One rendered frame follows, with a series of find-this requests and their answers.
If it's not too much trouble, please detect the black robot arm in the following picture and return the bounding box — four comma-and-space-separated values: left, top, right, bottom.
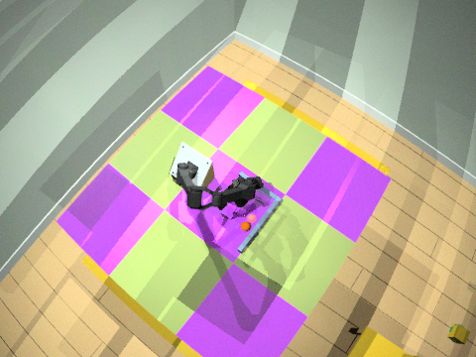
177, 161, 264, 210

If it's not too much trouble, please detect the low clear wall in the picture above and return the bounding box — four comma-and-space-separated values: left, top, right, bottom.
242, 189, 281, 252

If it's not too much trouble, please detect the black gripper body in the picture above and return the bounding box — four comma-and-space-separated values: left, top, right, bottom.
217, 183, 232, 210

